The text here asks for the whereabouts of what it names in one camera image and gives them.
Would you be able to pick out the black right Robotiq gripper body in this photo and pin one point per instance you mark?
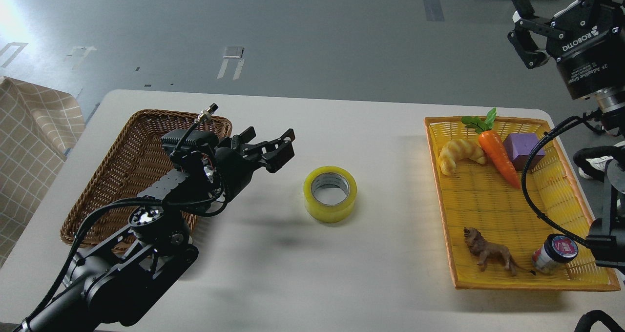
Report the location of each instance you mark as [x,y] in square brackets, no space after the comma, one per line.
[590,55]

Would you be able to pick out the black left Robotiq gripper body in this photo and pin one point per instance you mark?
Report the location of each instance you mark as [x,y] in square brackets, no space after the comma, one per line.
[234,169]

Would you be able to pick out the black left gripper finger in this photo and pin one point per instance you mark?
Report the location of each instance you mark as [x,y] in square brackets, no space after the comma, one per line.
[271,155]
[239,141]

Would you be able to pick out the yellow tape roll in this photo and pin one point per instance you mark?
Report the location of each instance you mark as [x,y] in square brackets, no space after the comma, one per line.
[329,177]

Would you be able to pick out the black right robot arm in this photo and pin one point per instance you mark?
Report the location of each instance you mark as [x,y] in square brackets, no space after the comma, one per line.
[605,238]

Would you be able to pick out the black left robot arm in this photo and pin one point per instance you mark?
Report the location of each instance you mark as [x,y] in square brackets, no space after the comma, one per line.
[130,230]

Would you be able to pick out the brown wicker basket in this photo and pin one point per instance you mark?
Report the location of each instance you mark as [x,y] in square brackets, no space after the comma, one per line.
[134,162]

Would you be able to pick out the white sneaker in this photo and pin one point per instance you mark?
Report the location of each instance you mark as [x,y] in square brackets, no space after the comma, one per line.
[591,162]

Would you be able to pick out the purple foam cube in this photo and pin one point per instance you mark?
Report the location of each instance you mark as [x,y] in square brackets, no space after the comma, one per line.
[518,147]

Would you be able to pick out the orange toy carrot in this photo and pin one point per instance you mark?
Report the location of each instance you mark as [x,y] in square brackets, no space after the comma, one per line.
[492,144]

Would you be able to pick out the toy croissant bread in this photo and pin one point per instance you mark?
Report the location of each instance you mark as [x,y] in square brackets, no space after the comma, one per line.
[455,151]

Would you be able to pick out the beige checkered cloth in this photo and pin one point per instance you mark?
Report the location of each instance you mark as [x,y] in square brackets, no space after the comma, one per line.
[38,126]

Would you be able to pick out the yellow plastic basket tray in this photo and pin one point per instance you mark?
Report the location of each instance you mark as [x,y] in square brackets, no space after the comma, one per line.
[493,236]

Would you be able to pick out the brown toy lion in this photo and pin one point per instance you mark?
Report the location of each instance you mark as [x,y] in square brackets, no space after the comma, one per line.
[484,250]

